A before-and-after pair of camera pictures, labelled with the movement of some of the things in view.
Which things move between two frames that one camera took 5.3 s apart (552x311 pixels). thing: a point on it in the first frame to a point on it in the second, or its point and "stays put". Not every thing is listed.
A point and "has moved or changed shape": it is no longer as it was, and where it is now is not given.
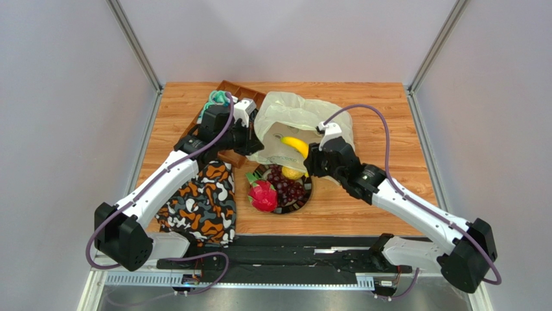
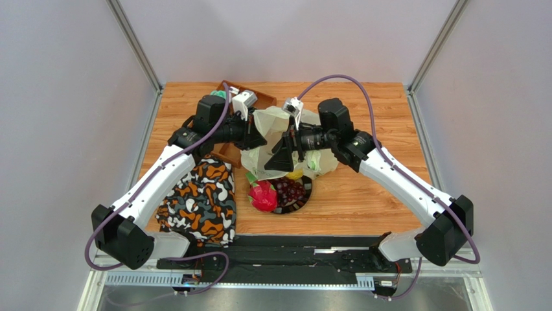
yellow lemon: (291, 173) stays put
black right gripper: (317, 161) to (295, 143)
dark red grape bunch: (287, 189) stays put
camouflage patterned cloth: (205, 208) stays put
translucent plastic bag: (284, 114) has moved or changed shape
